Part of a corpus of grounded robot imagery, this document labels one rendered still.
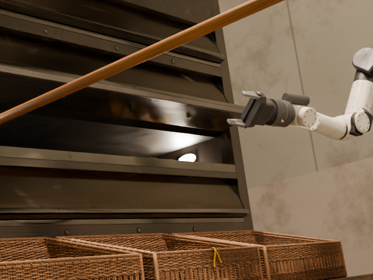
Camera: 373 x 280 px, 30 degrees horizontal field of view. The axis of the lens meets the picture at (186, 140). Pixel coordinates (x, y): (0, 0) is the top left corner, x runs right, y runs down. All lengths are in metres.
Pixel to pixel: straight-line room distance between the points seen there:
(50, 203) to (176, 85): 0.97
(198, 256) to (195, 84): 1.24
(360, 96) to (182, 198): 0.94
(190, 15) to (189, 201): 0.95
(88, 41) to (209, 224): 0.97
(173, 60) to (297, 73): 1.91
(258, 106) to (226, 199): 1.17
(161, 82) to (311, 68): 2.00
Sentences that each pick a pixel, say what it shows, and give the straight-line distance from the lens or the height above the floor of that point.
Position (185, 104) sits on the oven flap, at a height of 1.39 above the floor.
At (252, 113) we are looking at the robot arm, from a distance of 2.21.
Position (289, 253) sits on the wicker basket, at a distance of 2.74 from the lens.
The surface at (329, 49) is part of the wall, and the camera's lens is 4.90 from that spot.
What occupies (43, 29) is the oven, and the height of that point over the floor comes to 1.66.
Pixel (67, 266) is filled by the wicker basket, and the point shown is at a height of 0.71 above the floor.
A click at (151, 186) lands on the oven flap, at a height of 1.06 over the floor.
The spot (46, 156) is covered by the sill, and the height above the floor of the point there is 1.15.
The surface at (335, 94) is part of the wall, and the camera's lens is 4.83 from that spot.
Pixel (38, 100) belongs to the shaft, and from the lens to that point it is 2.05.
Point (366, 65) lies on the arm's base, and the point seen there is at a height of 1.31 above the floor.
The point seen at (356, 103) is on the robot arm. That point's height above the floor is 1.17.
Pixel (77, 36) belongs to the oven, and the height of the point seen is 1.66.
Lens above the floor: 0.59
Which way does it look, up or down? 13 degrees up
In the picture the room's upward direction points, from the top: 8 degrees counter-clockwise
